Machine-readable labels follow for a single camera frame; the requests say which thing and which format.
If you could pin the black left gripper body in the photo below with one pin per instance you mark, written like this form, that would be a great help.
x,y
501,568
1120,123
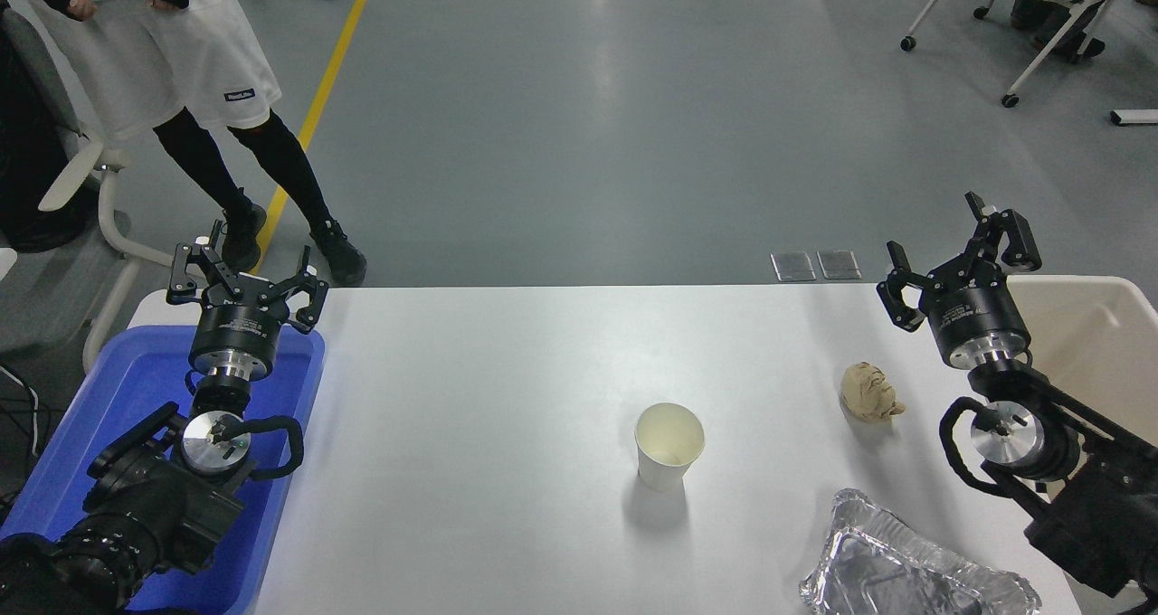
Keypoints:
x,y
237,326

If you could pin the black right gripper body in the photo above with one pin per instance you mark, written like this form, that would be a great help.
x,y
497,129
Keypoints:
x,y
977,316

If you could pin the white paper cup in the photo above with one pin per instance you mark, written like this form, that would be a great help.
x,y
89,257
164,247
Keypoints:
x,y
668,443

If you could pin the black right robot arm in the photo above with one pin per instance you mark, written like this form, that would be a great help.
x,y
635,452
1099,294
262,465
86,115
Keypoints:
x,y
1095,515

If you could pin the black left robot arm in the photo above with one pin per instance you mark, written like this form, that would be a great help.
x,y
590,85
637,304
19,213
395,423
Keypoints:
x,y
154,506

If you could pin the person's right hand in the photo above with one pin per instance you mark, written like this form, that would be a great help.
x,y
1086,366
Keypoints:
x,y
82,5

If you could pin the silver floor plate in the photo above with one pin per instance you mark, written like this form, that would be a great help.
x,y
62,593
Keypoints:
x,y
840,265
793,267

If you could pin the crumpled tan paper ball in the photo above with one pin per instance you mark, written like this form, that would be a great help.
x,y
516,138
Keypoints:
x,y
870,393

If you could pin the blue plastic tray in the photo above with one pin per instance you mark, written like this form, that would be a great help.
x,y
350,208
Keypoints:
x,y
136,380

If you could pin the large pale bin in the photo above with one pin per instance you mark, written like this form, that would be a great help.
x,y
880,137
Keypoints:
x,y
1095,344

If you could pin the grey office chair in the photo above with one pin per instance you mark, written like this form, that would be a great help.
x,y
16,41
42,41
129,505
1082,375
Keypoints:
x,y
54,280

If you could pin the white bar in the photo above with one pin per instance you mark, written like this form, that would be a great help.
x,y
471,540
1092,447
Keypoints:
x,y
1135,117

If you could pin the white wheeled chair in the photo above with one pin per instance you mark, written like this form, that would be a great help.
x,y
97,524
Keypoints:
x,y
1054,41

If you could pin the crumpled silver foil tray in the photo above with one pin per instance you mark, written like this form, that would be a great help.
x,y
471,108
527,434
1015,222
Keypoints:
x,y
891,570

